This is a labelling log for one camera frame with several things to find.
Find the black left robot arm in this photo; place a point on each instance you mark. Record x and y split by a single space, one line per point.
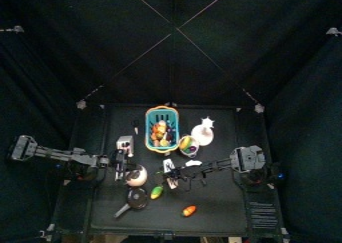
53 153

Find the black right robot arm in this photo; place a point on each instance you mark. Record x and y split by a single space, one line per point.
235 161

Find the green yellow toy starfruit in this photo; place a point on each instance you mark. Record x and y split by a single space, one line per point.
156 192

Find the white patterned card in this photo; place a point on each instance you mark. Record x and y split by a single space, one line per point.
168 165

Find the white and brown toy kettle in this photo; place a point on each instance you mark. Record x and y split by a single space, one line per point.
136 177

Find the white toy piece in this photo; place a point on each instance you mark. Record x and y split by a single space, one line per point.
194 162

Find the small white bowl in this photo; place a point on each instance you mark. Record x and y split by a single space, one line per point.
188 153

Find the purple toy fruit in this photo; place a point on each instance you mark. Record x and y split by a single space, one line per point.
192 149

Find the black toy frying pan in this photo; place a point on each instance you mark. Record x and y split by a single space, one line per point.
136 198

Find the yellow green toy vegetable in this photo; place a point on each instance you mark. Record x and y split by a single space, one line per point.
186 142

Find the yellow toy fruit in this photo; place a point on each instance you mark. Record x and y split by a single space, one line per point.
164 141

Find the orange toy carrot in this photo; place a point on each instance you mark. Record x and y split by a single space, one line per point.
188 210

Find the white round plate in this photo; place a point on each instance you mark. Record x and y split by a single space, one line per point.
200 136

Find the orange toy fruit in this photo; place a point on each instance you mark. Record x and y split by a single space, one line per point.
155 129

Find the white toy egg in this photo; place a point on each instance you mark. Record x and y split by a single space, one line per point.
162 123

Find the white star-shaped toy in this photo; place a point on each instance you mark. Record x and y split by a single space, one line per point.
207 122

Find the teal basket with orange rim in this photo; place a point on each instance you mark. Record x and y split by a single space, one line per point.
162 113

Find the grey frame corner bracket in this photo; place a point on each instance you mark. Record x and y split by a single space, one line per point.
16 29
333 31
80 104
259 108

